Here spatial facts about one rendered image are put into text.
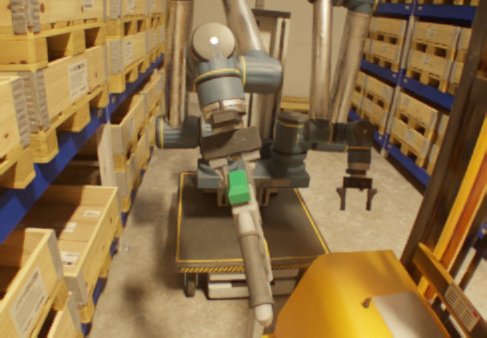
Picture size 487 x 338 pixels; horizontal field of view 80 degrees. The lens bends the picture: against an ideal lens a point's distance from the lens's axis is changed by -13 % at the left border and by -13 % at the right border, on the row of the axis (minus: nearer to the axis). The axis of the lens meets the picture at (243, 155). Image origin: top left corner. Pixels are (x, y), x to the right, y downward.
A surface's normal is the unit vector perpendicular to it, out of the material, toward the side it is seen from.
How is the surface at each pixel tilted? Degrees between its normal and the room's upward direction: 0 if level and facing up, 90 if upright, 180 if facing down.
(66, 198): 90
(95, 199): 90
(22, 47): 90
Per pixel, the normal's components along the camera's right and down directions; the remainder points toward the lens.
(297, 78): 0.08, 0.42
